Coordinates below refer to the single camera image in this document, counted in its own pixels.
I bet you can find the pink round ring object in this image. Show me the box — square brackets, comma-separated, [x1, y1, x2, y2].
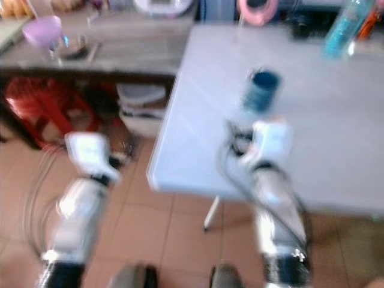
[236, 0, 280, 26]

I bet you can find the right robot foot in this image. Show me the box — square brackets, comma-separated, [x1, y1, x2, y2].
[209, 262, 245, 288]

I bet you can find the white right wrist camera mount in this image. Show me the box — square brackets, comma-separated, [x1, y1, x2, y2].
[250, 119, 295, 170]

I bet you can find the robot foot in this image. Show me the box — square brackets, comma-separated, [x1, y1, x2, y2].
[209, 262, 245, 288]
[107, 264, 158, 288]

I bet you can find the red plastic stool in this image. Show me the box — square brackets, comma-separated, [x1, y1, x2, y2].
[1, 77, 86, 151]

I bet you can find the white table leg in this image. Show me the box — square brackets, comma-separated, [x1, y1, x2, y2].
[202, 194, 222, 232]

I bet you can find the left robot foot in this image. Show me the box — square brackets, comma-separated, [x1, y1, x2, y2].
[107, 264, 158, 288]

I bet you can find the dark blue cup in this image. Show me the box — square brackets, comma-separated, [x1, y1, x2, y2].
[241, 70, 283, 117]

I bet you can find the shiny metal dish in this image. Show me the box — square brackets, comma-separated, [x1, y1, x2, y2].
[50, 35, 98, 65]

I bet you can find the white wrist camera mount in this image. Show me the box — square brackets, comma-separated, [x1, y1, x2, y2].
[250, 119, 295, 170]
[64, 131, 122, 184]

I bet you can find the grey wooden counter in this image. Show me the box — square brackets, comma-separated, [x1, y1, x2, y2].
[0, 11, 194, 80]

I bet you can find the teal plastic bottle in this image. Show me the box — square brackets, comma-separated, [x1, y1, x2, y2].
[323, 0, 376, 60]

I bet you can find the purple plastic bowl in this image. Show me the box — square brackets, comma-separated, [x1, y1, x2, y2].
[22, 16, 64, 50]

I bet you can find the white kitchen appliance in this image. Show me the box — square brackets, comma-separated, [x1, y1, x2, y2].
[133, 0, 196, 17]

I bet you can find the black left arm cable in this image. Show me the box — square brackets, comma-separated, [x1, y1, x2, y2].
[23, 148, 68, 261]

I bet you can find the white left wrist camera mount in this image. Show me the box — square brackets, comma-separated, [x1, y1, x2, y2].
[64, 131, 122, 184]

